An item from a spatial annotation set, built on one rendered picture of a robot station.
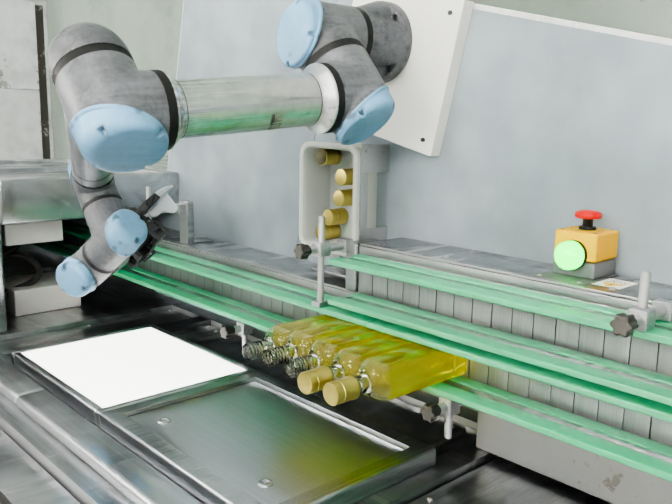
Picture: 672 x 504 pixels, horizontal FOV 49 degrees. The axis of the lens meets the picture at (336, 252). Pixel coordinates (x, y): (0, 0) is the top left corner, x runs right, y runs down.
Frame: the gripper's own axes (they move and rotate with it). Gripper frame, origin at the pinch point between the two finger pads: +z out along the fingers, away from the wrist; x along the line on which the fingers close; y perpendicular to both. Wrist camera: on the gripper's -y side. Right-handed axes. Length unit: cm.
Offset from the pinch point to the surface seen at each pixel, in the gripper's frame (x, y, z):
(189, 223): -10.2, 4.9, 17.1
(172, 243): -17.8, 4.1, 16.2
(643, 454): 55, 84, -53
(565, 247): 63, 64, -32
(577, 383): 54, 73, -49
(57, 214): -26.0, -22.7, 7.5
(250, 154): 12.4, 7.2, 24.4
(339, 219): 26.6, 34.5, -0.6
